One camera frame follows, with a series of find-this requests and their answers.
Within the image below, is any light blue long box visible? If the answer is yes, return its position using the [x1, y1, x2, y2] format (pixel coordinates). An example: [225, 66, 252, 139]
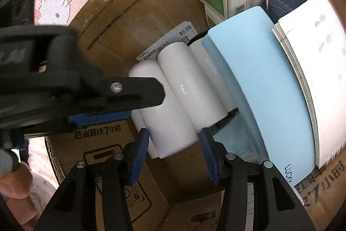
[200, 6, 318, 188]

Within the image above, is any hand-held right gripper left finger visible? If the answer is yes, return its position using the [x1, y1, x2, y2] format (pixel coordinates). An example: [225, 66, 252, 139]
[34, 128, 150, 231]

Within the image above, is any white spiral notebook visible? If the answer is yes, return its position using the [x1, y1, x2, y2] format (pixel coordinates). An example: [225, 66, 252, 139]
[272, 0, 346, 170]

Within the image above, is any brown cardboard box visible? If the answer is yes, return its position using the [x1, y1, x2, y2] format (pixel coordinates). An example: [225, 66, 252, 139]
[45, 0, 346, 231]

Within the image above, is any person's left hand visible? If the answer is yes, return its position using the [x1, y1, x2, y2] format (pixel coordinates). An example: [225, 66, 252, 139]
[0, 163, 42, 231]

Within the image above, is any dark blue denim pouch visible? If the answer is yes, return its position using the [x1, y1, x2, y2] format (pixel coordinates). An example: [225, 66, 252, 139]
[266, 0, 309, 24]

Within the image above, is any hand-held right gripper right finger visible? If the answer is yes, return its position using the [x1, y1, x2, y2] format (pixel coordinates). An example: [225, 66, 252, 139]
[200, 128, 315, 231]

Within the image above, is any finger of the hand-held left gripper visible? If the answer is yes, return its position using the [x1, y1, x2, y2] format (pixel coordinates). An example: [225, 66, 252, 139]
[11, 134, 30, 152]
[67, 76, 166, 124]

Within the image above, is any light blue packet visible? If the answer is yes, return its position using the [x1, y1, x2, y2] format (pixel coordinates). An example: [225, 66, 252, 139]
[213, 109, 264, 164]

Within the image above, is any white shipping label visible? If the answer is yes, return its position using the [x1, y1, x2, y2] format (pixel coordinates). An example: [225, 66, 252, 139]
[136, 21, 198, 62]

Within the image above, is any white green plain box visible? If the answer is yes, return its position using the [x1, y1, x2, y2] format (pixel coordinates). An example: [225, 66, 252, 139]
[204, 5, 230, 28]

